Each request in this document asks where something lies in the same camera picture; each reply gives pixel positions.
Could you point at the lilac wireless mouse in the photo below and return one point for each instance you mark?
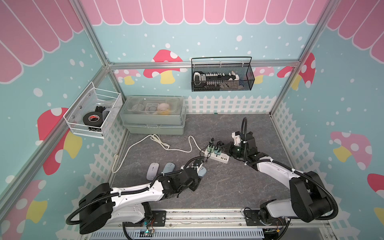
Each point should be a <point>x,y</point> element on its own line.
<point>152,171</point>

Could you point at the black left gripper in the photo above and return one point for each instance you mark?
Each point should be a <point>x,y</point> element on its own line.
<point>196,183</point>

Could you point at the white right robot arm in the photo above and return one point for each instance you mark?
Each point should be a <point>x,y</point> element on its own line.
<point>309,199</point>

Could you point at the green USB charger plug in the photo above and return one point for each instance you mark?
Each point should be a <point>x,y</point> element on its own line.
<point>210,148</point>

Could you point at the black tape roll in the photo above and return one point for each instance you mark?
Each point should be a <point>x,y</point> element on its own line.
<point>93,119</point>

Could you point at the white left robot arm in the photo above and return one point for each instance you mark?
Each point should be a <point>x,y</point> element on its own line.
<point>106,205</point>

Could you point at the white power strip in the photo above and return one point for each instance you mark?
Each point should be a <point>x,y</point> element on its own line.
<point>222,158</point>

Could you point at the black wire mesh basket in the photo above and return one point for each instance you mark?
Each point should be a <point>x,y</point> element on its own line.
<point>218,74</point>

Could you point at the teal USB charger plug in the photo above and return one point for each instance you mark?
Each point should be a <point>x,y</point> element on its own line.
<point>217,150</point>

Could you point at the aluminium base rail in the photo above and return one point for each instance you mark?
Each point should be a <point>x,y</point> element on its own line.
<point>215,224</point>

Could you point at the white wire basket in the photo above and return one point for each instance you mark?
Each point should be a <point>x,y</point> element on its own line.
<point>93,99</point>

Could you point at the green plastic storage box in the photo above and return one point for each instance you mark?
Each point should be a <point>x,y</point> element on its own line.
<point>149,115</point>

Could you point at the pale blue wireless mouse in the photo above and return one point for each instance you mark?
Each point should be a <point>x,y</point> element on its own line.
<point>201,172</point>

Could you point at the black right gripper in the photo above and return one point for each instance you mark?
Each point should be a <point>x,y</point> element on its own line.
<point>230,145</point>

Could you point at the light blue wireless mouse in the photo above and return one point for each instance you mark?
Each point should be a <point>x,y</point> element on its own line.
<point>169,167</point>

